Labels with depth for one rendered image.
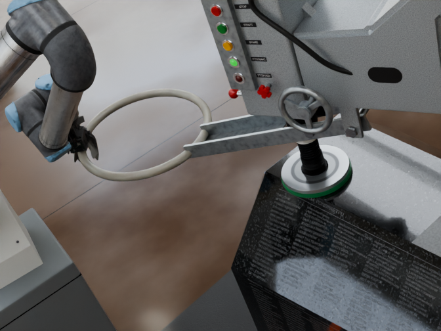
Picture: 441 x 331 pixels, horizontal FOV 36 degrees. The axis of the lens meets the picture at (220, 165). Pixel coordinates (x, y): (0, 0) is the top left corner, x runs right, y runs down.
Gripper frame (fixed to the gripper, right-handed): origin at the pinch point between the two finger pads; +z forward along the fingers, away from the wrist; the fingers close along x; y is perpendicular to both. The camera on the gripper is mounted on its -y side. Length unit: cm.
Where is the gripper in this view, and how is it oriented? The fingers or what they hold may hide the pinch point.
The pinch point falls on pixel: (88, 157)
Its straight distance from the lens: 254.6
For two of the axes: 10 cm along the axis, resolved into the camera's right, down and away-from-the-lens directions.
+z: 2.4, 7.3, 6.4
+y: 0.1, 6.6, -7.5
